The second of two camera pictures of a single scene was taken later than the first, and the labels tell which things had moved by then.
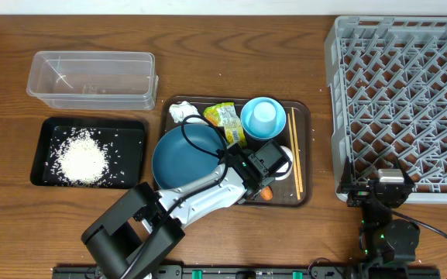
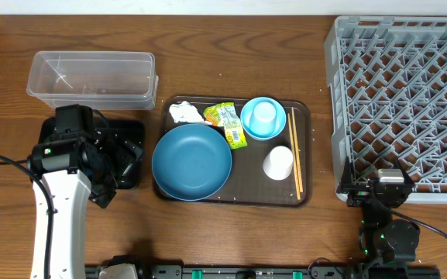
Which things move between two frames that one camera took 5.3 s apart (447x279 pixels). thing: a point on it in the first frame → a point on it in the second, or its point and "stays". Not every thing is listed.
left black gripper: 271,175 → 107,191
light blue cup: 263,118 stays
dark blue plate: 177,163 stays
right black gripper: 359,192 stays
